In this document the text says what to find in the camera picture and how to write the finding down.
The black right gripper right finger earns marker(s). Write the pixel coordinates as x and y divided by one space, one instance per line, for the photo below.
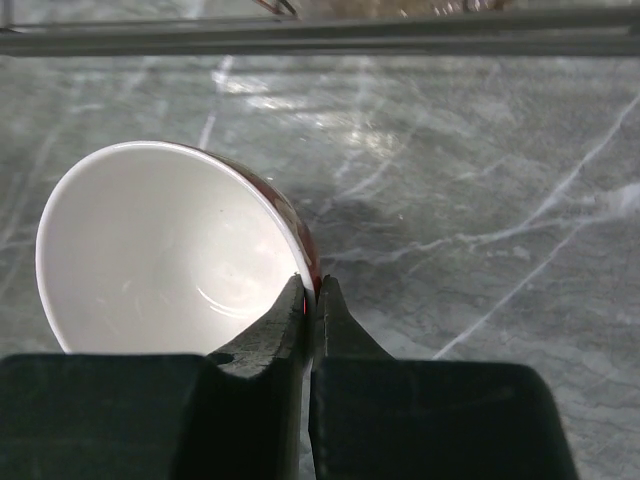
373 416

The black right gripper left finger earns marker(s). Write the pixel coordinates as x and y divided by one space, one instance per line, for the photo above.
232 414

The black wire dish rack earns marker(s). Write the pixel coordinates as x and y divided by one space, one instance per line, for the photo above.
467 31

